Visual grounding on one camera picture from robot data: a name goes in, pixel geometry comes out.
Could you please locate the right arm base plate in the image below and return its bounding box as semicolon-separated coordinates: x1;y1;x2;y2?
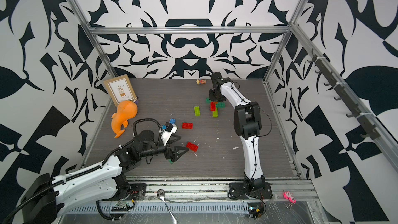
228;183;273;200

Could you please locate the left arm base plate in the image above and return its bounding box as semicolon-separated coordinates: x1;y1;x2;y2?
122;182;147;201

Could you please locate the framed plant picture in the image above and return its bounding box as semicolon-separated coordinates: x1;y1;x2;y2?
104;75;138;106

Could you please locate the red lego brick top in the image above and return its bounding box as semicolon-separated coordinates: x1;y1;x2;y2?
181;122;193;130

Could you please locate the small toy figure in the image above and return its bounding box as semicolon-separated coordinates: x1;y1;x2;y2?
197;79;206;85

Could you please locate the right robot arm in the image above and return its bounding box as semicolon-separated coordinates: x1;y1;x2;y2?
209;72;268;197

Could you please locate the orange whale plush toy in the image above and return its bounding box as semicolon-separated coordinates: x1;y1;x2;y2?
111;101;138;139

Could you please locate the lime lego brick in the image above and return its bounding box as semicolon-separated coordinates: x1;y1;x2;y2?
194;106;201;117
212;109;218;118

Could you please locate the pink clip toy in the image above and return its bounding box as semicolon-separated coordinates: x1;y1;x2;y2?
283;191;296;204

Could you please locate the metal spoon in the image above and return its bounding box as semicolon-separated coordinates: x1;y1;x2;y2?
156;189;178;224

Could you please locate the wall hook rack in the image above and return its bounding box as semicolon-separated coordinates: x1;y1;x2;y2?
309;54;380;140

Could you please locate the red lego brick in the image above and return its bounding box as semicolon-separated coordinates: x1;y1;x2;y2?
186;142;199;152
210;102;217;112
181;122;193;130

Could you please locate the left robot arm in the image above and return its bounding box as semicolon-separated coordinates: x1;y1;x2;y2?
3;118;189;224

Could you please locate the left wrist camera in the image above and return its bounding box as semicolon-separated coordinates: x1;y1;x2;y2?
161;122;177;146

